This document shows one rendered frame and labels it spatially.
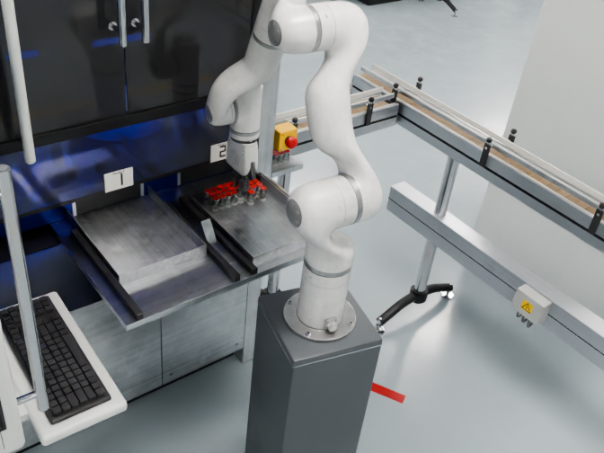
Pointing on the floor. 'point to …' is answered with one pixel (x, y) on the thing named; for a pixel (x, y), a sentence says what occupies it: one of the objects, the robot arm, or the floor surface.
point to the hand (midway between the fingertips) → (241, 182)
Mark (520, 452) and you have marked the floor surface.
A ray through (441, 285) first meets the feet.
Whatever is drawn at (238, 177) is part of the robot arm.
